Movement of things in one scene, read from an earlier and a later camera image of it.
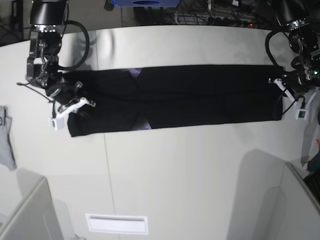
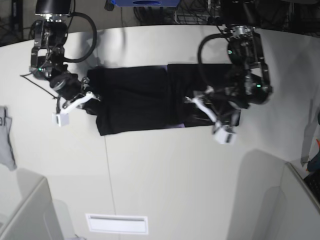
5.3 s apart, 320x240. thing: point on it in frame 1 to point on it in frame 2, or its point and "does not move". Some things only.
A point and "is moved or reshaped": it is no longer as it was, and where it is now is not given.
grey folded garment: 7,158 does not move
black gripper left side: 65,90 to 68,85
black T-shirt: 142,98 is moved or reshaped
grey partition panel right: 302,215 does not move
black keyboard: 313,180 does not move
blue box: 147,3 does not move
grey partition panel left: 35,218 does not move
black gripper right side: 299,82 to 227,100
